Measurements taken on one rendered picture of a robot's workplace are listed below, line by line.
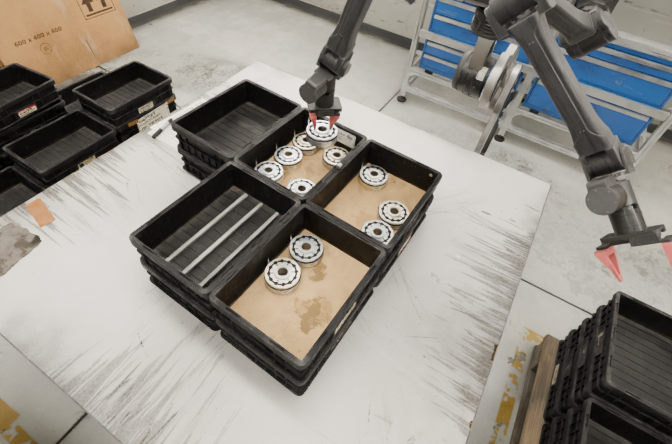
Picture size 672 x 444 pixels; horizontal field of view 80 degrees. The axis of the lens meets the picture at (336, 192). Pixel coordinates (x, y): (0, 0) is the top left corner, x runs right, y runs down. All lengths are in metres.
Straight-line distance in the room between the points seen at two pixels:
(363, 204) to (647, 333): 1.20
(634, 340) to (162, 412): 1.62
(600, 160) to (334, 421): 0.88
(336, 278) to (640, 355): 1.19
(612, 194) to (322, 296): 0.73
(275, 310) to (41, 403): 1.26
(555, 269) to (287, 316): 1.84
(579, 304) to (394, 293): 1.42
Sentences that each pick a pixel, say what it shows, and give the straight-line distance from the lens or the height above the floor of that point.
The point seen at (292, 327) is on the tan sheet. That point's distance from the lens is 1.13.
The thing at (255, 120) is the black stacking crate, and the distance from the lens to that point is 1.71.
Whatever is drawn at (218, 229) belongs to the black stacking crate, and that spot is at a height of 0.83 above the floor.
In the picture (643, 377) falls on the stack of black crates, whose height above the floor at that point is 0.49.
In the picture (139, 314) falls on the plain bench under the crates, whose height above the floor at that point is 0.70.
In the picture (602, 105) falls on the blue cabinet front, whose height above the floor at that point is 0.52.
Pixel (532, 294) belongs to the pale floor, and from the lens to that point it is 2.47.
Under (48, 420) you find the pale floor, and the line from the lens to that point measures 2.14.
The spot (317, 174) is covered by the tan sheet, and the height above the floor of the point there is 0.83.
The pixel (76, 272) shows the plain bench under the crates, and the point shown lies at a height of 0.70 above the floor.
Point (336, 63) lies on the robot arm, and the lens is 1.13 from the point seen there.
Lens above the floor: 1.86
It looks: 47 degrees down
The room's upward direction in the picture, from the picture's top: 7 degrees clockwise
